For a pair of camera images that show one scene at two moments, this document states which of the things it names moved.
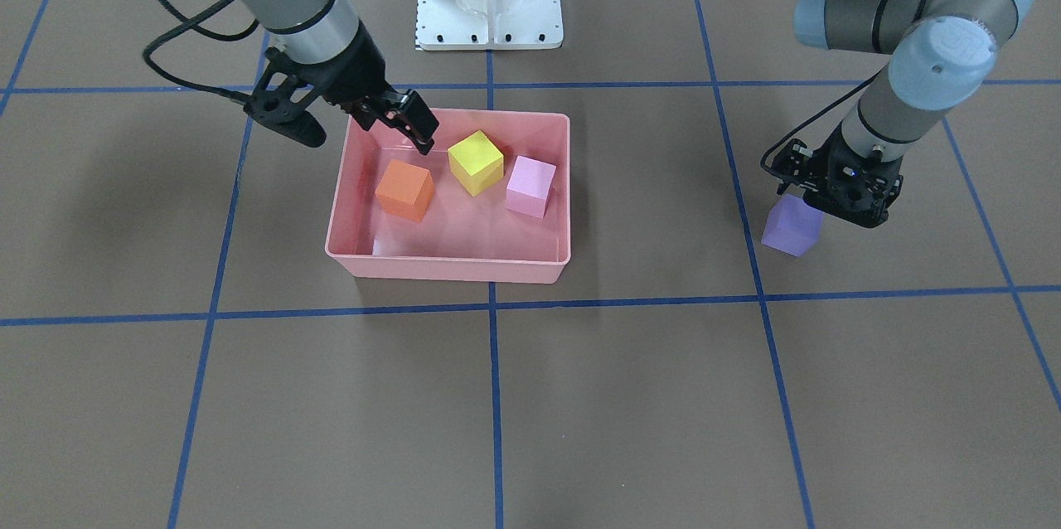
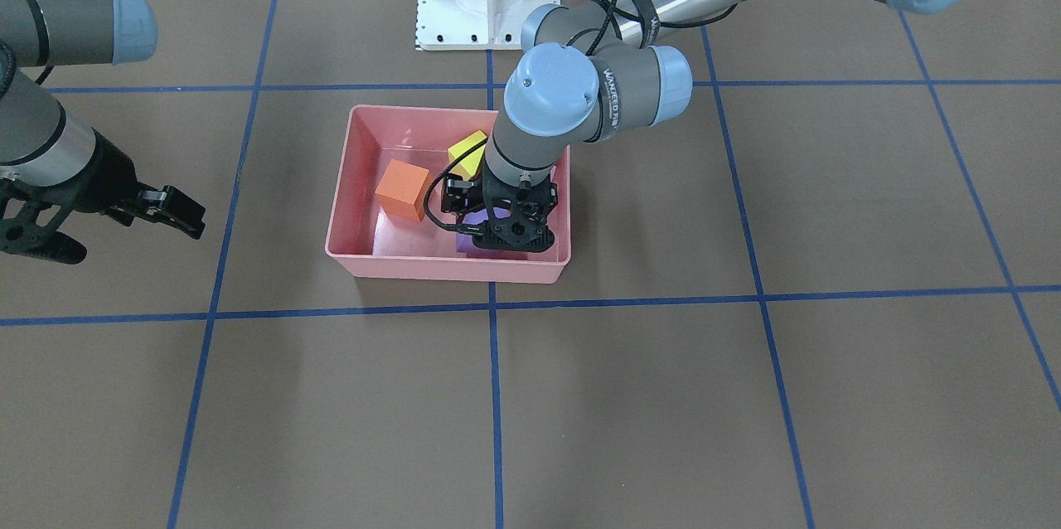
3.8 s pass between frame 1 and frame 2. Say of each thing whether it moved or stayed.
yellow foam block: stayed
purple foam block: moved
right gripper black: moved
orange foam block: stayed
